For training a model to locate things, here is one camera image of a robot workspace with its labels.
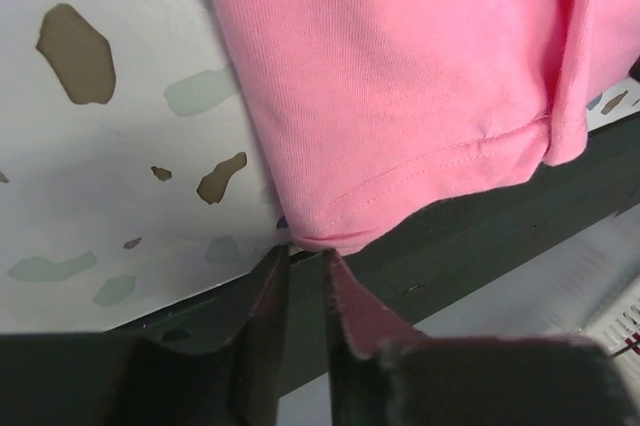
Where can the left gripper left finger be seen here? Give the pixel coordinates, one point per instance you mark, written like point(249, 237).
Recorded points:
point(231, 352)

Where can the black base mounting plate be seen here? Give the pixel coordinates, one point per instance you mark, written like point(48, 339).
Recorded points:
point(447, 250)

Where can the aluminium rail frame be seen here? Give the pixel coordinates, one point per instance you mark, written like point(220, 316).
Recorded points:
point(556, 292)

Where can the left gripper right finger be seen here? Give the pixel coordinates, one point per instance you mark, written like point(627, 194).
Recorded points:
point(358, 328)

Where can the pink t shirt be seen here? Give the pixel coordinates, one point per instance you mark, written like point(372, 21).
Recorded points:
point(369, 110)

